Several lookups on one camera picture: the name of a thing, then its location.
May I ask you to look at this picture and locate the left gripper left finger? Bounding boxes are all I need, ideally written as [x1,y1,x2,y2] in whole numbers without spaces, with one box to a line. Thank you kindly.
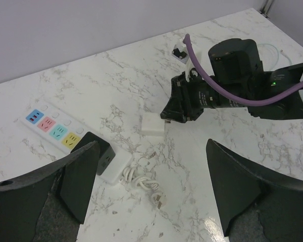
[0,142,100,241]

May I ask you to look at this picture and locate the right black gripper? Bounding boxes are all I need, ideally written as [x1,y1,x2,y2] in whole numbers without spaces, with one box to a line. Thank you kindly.
[160,72,204,123]

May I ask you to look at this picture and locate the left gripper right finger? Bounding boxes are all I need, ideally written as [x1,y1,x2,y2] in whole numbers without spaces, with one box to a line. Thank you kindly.
[206,139,303,241]

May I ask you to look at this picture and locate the white cube charger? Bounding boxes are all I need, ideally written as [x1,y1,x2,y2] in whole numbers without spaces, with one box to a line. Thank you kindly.
[141,112,171,137]

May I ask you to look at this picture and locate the black cube plug adapter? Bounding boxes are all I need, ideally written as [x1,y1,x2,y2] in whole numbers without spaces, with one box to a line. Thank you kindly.
[71,132,116,175]

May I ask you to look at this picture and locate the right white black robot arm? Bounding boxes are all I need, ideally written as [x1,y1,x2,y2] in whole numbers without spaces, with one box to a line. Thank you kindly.
[160,38,303,123]

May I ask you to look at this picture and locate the white power strip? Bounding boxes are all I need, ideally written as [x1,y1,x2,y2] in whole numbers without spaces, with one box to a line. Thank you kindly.
[21,101,133,185]

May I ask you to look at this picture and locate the white power strip cord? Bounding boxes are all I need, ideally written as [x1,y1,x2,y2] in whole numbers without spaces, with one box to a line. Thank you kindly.
[118,151,169,209]

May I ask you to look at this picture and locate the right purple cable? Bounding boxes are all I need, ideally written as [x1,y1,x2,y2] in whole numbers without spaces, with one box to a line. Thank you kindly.
[182,34,303,107]

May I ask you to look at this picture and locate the thin teal cable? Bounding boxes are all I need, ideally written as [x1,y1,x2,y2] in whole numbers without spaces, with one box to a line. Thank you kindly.
[257,43,293,69]

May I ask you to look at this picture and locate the right aluminium frame post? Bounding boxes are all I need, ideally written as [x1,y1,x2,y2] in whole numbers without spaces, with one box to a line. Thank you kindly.
[259,0,275,18]

